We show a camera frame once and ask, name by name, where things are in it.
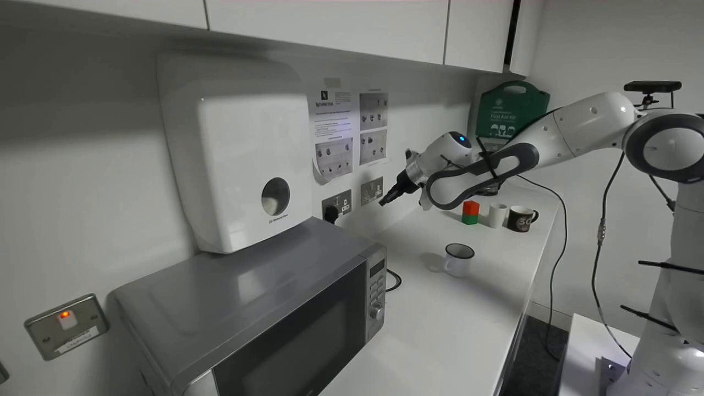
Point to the wall socket with switches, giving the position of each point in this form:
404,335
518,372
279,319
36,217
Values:
372,189

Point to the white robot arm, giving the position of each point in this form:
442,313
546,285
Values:
661,143

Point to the left wall socket with plug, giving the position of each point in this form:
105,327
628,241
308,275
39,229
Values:
337,205

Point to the white instruction sheet left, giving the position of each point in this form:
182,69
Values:
333,133

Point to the red cube block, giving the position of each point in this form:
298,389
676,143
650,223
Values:
470,208

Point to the socket photo sheet right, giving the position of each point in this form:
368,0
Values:
372,126

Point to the small white speckled cup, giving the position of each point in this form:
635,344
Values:
457,258

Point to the white mug near camera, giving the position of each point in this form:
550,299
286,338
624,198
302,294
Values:
521,218

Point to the steel fused switch with light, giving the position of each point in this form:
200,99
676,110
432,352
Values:
67,327

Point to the white upper wall cabinets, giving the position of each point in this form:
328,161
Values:
488,35

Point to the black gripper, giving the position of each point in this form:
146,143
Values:
402,186

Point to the green cube block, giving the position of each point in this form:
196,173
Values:
468,218

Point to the silver microwave oven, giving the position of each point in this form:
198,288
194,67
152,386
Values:
279,317

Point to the white lower counter cabinets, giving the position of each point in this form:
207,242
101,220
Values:
532,359

